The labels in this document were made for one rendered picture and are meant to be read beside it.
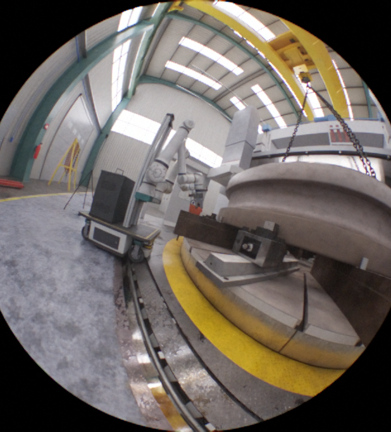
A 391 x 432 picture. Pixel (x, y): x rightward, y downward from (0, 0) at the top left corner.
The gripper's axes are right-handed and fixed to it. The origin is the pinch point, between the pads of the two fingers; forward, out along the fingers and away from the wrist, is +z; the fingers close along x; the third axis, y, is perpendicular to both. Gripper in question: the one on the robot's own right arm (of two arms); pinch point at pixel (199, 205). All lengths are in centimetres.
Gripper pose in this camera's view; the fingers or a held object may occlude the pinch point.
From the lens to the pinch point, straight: 141.4
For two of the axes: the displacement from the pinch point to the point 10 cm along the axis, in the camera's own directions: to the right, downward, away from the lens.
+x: 2.1, 2.0, -9.6
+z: 0.7, 9.7, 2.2
